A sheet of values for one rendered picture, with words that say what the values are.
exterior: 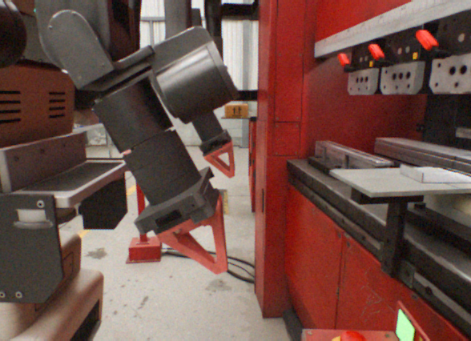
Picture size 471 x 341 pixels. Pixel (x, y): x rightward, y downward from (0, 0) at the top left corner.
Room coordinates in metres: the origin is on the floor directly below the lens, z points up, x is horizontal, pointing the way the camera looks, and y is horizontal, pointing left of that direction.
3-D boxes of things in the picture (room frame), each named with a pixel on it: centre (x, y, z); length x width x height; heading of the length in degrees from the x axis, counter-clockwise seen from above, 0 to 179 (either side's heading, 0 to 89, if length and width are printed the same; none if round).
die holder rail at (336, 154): (1.22, -0.44, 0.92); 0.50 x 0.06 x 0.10; 8
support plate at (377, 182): (0.66, -0.37, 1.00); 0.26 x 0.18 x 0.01; 98
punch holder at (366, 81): (1.10, -0.45, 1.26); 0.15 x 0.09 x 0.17; 8
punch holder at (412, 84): (0.90, -0.48, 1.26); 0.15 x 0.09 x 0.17; 8
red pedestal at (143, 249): (2.18, 0.67, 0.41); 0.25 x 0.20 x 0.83; 98
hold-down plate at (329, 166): (1.26, -0.38, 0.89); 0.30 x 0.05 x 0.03; 8
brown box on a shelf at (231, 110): (2.95, -0.02, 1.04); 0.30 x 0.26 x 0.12; 179
